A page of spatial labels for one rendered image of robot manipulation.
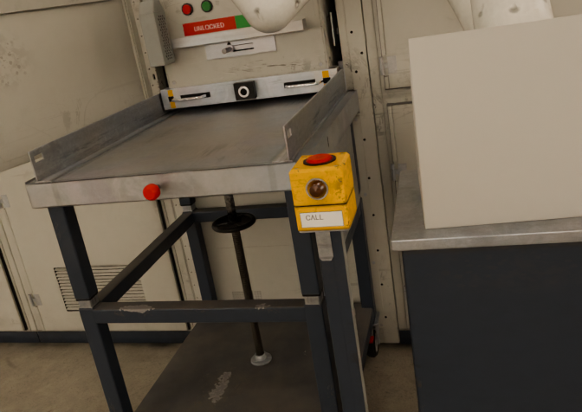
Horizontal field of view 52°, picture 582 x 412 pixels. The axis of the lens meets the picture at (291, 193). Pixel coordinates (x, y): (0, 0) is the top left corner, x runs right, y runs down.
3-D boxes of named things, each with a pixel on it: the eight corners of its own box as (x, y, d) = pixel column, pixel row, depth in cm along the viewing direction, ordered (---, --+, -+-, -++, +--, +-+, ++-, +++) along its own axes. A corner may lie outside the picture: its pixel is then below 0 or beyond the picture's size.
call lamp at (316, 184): (328, 202, 86) (325, 179, 84) (305, 203, 86) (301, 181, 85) (330, 198, 87) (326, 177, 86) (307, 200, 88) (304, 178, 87)
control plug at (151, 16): (165, 66, 166) (151, 0, 160) (150, 67, 167) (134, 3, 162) (177, 61, 173) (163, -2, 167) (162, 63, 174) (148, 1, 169)
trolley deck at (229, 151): (311, 189, 112) (307, 158, 110) (32, 209, 129) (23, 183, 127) (359, 110, 174) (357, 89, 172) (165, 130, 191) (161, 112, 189)
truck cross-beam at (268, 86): (339, 89, 167) (336, 67, 165) (164, 110, 182) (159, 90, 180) (342, 86, 171) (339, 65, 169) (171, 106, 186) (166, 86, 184)
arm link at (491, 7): (559, 82, 109) (540, -1, 116) (563, 29, 95) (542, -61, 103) (483, 96, 113) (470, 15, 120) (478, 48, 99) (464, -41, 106)
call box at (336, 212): (350, 231, 88) (341, 165, 85) (297, 234, 90) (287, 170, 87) (358, 211, 95) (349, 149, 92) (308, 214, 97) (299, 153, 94)
